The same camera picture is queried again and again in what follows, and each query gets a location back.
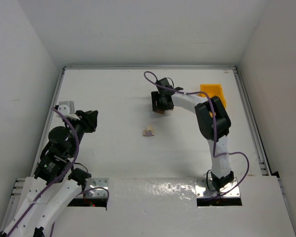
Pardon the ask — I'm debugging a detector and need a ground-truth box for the white front cover board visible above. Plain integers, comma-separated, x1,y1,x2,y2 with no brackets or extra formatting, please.
53,176,295,237

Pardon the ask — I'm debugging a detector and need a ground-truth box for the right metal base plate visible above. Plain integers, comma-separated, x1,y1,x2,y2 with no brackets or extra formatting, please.
195,178,241,199

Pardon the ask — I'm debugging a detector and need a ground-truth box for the yellow plastic bin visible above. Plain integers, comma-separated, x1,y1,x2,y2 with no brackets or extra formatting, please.
200,84,226,108

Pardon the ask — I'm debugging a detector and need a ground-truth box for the brown wood block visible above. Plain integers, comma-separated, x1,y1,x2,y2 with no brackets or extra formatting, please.
154,110,165,115

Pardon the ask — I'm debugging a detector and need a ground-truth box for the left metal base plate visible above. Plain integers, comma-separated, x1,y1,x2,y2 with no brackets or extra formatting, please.
84,178,109,199

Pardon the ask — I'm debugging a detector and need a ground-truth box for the metal base plate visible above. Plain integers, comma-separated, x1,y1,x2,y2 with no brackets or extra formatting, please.
195,178,241,199
84,178,109,199

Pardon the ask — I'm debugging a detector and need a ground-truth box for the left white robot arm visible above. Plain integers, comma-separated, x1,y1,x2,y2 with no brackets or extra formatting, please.
0,109,98,237

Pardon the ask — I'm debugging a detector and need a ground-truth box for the aluminium table frame rail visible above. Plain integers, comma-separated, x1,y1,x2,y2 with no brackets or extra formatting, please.
7,64,286,210

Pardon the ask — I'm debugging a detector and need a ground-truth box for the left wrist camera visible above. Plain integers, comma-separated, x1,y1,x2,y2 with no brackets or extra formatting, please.
55,101,77,119

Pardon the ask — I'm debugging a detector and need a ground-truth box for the beige windowed wood block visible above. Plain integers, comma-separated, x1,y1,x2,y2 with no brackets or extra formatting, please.
146,126,153,132

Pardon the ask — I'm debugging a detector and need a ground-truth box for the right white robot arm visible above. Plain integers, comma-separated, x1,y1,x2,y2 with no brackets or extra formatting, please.
151,78,234,192

